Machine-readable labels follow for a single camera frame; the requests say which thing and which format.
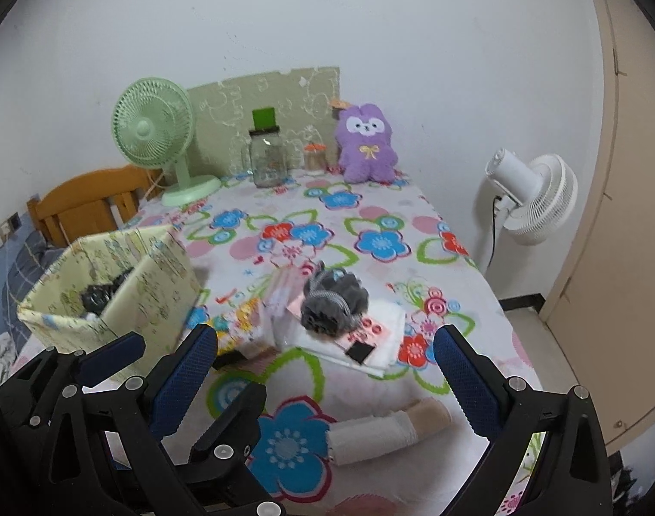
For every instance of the pink card with red dots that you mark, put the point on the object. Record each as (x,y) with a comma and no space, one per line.
(370,330)

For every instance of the cotton swab container orange lid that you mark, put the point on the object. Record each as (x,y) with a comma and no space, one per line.
(315,160)

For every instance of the black shiny cloth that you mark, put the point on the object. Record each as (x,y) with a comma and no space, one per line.
(99,296)

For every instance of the green desk fan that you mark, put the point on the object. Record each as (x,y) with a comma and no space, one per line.
(150,134)

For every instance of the white towel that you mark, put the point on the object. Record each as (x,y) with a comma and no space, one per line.
(384,349)

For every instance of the blue plaid bedding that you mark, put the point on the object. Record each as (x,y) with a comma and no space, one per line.
(21,274)

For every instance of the purple plush toy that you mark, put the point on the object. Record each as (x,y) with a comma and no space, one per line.
(366,145)

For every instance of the small green box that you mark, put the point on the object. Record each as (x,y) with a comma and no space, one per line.
(264,119)

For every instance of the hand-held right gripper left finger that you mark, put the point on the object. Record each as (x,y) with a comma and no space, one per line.
(185,379)

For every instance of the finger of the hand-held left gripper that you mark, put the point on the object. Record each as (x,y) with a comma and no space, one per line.
(115,356)
(233,419)

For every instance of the beige door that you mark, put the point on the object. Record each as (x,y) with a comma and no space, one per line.
(628,172)

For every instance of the beige white rolled sock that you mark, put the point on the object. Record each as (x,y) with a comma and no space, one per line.
(386,430)

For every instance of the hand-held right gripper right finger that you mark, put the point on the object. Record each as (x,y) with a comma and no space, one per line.
(467,381)

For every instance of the wall outlet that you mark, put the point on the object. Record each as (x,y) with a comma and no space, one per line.
(10,226)

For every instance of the grey bath pouf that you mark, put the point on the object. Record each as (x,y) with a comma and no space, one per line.
(332,301)

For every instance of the yellow patterned storage box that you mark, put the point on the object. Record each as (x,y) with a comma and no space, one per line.
(150,285)

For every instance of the pink tissue packet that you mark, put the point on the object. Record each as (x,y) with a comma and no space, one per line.
(281,303)

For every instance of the white standing fan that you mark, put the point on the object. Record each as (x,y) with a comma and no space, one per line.
(542,199)

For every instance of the green patterned wall panel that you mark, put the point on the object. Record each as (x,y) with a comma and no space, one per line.
(284,97)

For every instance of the wooden chair back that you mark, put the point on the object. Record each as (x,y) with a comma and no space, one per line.
(91,204)

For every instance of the glass jar with black lid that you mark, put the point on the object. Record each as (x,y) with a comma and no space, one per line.
(267,161)

